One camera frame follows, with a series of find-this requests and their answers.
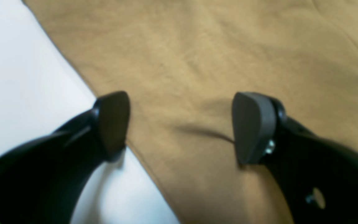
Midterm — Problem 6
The brown t-shirt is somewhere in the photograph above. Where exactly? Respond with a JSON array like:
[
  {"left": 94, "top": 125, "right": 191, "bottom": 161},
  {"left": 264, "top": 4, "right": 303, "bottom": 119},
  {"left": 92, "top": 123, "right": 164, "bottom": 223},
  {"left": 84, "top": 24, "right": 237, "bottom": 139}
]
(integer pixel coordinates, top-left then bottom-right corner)
[{"left": 25, "top": 0, "right": 358, "bottom": 224}]

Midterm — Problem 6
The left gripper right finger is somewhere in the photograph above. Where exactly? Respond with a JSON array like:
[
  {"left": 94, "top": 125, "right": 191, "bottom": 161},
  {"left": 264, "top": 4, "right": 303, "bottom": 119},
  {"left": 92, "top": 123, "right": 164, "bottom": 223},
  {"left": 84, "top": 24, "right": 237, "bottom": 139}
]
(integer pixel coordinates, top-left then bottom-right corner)
[{"left": 232, "top": 92, "right": 358, "bottom": 224}]

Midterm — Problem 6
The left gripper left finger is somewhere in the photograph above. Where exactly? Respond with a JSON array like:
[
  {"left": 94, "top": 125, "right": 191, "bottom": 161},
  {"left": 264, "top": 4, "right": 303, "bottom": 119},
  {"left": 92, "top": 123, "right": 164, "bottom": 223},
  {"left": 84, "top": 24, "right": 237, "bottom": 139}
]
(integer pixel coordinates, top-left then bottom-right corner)
[{"left": 0, "top": 91, "right": 130, "bottom": 224}]

